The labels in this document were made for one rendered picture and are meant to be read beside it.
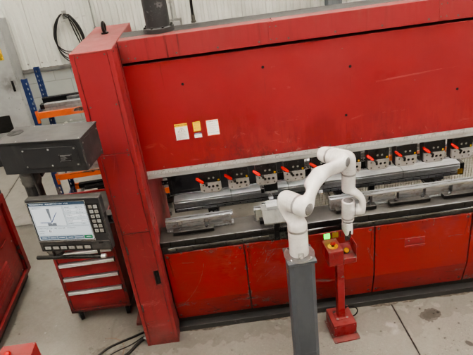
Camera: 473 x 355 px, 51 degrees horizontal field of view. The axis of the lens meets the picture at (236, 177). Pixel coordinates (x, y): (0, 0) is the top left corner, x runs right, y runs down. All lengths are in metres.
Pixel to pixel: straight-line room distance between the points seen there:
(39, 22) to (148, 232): 4.83
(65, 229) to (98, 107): 0.75
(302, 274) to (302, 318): 0.36
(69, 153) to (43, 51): 5.09
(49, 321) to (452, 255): 3.37
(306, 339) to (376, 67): 1.83
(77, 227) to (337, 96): 1.83
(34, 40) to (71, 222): 5.09
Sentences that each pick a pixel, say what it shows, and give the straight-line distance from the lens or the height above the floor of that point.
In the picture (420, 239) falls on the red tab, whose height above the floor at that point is 0.59.
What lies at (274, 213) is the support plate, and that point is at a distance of 3.52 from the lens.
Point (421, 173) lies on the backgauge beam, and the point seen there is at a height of 0.94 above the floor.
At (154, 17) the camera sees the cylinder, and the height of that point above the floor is 2.40.
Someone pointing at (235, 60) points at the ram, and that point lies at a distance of 3.19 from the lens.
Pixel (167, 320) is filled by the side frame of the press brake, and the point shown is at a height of 0.24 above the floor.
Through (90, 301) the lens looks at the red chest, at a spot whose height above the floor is 0.22.
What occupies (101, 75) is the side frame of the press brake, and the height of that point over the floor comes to 2.16.
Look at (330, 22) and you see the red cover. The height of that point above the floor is 2.25.
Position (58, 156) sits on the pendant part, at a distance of 2.84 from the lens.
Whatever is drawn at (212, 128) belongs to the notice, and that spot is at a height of 1.65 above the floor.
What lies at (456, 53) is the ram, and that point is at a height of 1.94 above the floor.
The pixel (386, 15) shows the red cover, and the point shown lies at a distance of 3.32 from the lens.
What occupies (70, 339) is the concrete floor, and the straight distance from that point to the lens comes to 4.47.
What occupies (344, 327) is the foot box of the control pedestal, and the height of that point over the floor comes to 0.09.
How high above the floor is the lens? 2.87
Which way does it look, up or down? 27 degrees down
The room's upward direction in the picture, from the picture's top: 8 degrees counter-clockwise
